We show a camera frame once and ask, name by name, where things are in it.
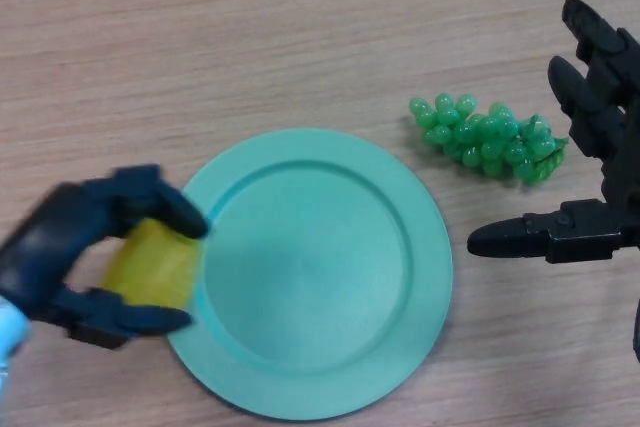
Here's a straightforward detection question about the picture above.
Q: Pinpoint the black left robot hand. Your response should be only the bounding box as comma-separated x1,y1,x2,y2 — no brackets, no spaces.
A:
0,164,211,351

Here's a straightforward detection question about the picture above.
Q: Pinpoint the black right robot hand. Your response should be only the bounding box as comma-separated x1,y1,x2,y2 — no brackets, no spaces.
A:
466,0,640,265

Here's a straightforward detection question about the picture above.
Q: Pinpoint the yellow starfruit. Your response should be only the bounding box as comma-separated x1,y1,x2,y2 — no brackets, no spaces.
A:
101,218,204,312

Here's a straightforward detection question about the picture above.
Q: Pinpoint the green round plate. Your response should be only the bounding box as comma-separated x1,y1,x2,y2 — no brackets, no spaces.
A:
167,127,455,408

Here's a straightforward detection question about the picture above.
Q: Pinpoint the green grape bunch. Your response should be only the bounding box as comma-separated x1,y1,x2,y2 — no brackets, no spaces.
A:
408,92,571,188

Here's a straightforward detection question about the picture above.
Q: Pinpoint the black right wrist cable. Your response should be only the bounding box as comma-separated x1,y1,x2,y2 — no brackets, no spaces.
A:
631,296,640,364

